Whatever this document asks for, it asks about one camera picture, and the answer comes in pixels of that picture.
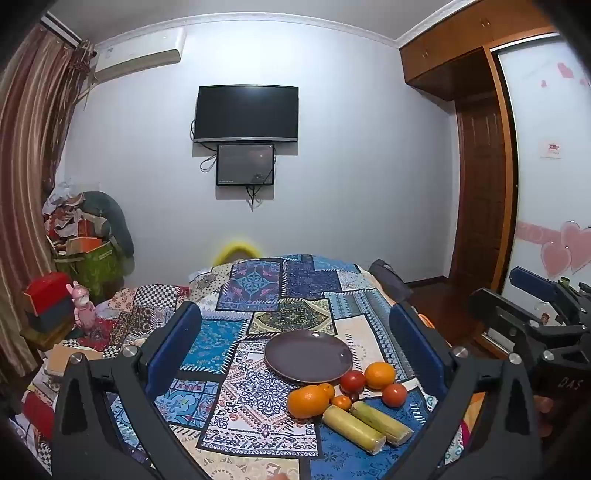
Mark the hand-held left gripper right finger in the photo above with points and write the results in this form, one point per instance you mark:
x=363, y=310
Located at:
x=415, y=341

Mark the red box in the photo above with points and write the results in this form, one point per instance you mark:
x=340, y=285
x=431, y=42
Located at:
x=48, y=290

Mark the pink toy figure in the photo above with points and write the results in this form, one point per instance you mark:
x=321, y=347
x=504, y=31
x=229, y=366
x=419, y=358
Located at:
x=83, y=304

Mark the dark purple plate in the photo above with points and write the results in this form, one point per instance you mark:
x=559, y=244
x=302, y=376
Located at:
x=307, y=355

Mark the blue patterned patchwork cloth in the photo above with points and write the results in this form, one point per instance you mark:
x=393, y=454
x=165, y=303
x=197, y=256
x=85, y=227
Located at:
x=272, y=415

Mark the orange cardboard box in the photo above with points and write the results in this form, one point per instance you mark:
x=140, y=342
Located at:
x=83, y=245

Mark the brown striped curtain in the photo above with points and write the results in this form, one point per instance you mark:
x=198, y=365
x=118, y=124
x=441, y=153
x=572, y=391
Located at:
x=27, y=161

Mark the orange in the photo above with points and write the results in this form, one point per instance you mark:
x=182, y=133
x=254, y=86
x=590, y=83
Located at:
x=380, y=375
x=304, y=402

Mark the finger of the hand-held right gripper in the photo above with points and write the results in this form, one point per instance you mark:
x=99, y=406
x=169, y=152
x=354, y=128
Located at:
x=503, y=318
x=535, y=281

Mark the small black wall monitor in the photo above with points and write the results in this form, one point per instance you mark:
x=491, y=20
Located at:
x=245, y=165

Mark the black bag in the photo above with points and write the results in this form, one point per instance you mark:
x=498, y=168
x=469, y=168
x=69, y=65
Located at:
x=390, y=279

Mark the white air conditioner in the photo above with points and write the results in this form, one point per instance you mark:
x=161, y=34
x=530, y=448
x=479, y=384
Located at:
x=138, y=55

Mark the black wall television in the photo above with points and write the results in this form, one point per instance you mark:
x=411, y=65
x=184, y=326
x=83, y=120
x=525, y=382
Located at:
x=246, y=112

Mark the wooden overhead cabinet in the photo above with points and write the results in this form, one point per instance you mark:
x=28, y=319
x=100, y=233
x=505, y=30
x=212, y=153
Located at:
x=443, y=50

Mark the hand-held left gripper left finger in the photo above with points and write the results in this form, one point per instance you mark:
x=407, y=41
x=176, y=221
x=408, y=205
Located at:
x=178, y=341

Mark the dark red tomato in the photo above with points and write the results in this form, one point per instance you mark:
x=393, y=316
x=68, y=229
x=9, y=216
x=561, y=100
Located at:
x=352, y=381

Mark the green patterned bag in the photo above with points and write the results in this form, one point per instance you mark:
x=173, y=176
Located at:
x=92, y=270

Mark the person's right hand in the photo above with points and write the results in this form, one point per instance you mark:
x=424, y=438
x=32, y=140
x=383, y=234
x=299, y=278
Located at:
x=544, y=408

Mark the orange yellow blanket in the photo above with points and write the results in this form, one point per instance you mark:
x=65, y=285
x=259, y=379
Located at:
x=473, y=408

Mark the yellow round object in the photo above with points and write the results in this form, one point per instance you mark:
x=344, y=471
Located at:
x=235, y=251

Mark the dark purple grape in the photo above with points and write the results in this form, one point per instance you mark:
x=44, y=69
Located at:
x=354, y=396

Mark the brown wooden door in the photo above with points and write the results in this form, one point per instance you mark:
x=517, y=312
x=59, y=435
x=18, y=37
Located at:
x=480, y=194

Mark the white wardrobe door with hearts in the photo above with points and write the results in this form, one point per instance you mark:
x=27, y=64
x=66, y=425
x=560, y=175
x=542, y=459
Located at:
x=549, y=207

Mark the small mandarin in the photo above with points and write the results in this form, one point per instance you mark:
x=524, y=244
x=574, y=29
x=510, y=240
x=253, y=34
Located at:
x=328, y=390
x=342, y=403

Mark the dark box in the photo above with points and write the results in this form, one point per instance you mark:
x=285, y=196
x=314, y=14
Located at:
x=51, y=321

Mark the checkered floral bedsheet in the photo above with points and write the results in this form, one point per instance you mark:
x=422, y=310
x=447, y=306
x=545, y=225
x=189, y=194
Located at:
x=152, y=295

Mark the tan cardboard book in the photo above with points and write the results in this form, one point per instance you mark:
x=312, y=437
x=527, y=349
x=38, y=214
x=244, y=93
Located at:
x=69, y=360

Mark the red white sign sticker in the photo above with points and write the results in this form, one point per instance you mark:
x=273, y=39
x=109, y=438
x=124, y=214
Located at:
x=551, y=149

